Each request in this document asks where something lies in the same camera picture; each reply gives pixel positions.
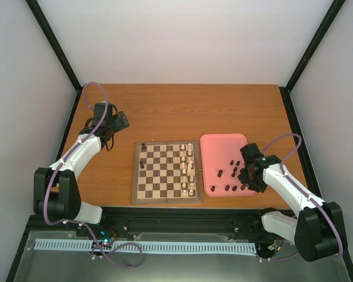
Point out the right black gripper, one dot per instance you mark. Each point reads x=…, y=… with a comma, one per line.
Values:
x=243, y=178

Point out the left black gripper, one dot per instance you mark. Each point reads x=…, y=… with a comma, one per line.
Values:
x=120, y=125

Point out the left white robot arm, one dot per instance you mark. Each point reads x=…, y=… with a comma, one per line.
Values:
x=56, y=192

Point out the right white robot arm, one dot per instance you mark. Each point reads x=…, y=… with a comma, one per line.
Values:
x=317, y=230

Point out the wooden chess board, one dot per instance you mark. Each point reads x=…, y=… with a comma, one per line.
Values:
x=162, y=181

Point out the pink plastic tray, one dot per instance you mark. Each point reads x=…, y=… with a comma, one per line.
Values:
x=222, y=152

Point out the black aluminium frame rail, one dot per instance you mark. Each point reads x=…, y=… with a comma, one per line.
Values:
x=242, y=223

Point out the light blue cable duct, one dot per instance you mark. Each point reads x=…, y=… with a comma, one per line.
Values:
x=148, y=247

